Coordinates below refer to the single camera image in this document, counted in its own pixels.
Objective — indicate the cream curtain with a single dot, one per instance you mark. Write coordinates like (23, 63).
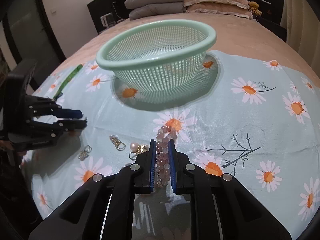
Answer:
(302, 27)

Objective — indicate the lower beige ruffled pillow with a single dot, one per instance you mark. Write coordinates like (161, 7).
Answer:
(219, 8)

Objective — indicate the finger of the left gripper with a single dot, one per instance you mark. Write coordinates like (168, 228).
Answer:
(67, 125)
(66, 112)

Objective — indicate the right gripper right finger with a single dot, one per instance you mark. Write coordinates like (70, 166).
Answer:
(221, 207)

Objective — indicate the small silver linked rings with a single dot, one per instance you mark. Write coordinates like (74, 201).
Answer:
(84, 152)

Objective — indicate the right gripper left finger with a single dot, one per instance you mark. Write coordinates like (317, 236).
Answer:
(102, 208)

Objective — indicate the lower grey folded blanket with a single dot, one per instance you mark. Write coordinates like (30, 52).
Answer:
(157, 9)

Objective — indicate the black headboard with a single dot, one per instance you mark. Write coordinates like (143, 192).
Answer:
(267, 12)

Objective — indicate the daisy print blue cloth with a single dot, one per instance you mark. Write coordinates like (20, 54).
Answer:
(253, 119)

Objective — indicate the dark door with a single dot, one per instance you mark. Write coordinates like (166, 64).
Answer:
(30, 37)

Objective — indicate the pearl gold earring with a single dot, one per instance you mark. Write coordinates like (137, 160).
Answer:
(136, 149)

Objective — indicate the mint green plastic basket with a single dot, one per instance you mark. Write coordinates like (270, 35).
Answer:
(158, 56)

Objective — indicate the small silver chain clasp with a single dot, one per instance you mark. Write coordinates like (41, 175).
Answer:
(119, 145)

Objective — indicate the white bedside device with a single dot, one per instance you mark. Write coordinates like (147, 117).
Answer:
(108, 20)

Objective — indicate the brown teddy bear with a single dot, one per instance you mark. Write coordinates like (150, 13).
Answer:
(253, 7)

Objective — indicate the pink beige bed blanket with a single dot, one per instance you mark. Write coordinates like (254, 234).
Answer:
(235, 36)

